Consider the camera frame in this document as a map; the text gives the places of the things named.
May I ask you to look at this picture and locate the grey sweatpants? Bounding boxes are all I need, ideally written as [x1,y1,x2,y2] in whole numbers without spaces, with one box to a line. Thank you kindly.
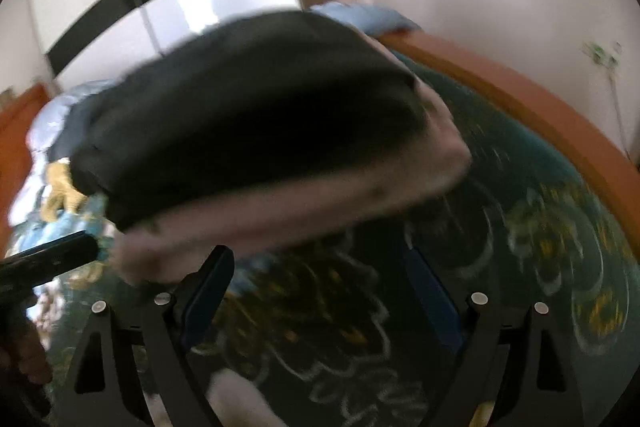
[60,11,472,284]

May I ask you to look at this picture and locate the person's left hand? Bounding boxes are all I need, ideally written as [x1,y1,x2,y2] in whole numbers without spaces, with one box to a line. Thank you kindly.
[1,306,52,385]

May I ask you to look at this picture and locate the mustard yellow sweater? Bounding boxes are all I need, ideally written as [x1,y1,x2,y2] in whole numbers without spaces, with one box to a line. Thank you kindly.
[40,158,87,222]

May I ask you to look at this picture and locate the teal floral bed blanket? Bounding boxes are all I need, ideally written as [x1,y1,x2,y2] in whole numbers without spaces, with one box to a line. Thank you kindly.
[1,55,639,426]

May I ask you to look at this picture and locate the light blue floral duvet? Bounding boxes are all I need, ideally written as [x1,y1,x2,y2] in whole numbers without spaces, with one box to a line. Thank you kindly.
[6,1,421,228]

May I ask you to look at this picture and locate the orange wooden headboard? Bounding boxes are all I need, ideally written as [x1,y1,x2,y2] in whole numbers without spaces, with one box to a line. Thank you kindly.
[0,83,50,257]

